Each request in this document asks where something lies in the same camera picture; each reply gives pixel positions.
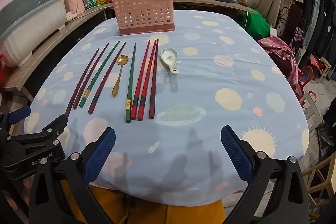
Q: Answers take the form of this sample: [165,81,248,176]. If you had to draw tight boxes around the white ceramic soup spoon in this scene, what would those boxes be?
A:
[160,48,181,75]

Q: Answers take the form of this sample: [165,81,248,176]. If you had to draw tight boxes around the gold flower-shaped spoon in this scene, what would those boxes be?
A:
[112,54,128,97]

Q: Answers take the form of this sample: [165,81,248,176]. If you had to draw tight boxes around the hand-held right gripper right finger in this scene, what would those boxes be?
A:
[220,125,310,224]

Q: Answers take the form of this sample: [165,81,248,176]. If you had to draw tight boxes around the wood-grain side shelf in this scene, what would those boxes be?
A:
[5,1,114,99]

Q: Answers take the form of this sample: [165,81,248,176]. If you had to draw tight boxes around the wooden stool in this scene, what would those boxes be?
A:
[301,157,334,212]

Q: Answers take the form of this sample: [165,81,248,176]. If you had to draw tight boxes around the light blue printed tablecloth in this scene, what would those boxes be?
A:
[25,10,310,199]

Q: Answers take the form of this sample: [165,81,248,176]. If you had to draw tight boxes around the green plastic bag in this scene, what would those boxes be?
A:
[241,7,272,40]

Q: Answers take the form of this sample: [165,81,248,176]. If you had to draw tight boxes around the pink floral cloth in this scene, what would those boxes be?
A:
[258,36,303,91]

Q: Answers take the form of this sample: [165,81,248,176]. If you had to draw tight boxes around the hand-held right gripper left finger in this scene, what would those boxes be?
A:
[29,127,117,224]

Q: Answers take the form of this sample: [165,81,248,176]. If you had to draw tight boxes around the plastic dish drainer box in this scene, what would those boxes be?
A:
[0,0,66,67]

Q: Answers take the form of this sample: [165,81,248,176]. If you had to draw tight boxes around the pink perforated utensil basket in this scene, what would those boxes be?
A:
[111,0,175,36]

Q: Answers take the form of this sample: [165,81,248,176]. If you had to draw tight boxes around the yellow trousers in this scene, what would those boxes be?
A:
[60,182,227,224]

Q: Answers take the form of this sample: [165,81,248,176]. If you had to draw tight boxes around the red chopstick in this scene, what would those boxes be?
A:
[138,39,157,121]
[130,40,151,120]

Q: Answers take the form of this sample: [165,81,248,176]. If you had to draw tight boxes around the rack of hanging clothes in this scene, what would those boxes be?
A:
[301,0,336,81]

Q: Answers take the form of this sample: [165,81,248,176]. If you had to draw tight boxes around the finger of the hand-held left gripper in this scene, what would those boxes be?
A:
[0,105,31,133]
[39,113,69,141]

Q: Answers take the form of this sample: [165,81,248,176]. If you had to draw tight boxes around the green chopstick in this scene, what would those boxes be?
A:
[125,42,137,124]
[79,41,120,108]

